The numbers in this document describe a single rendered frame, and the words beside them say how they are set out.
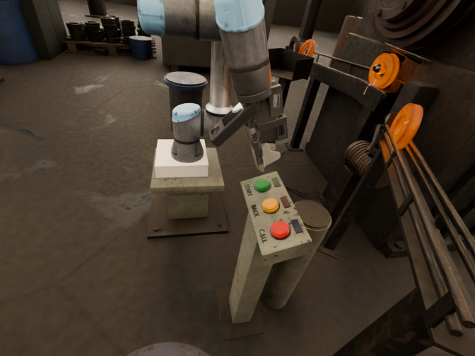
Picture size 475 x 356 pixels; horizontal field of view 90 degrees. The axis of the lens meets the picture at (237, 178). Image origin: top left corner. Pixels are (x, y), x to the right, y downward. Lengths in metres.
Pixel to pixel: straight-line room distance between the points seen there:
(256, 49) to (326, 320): 1.04
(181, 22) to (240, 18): 0.14
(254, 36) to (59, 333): 1.10
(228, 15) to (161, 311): 0.98
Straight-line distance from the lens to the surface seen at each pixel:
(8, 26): 3.86
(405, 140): 0.95
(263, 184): 0.63
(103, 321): 1.13
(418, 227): 0.54
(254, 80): 0.45
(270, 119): 0.50
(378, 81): 1.42
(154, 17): 0.53
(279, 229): 0.54
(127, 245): 1.27
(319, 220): 0.73
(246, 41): 0.43
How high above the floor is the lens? 1.01
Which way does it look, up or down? 39 degrees down
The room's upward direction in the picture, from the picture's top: 9 degrees clockwise
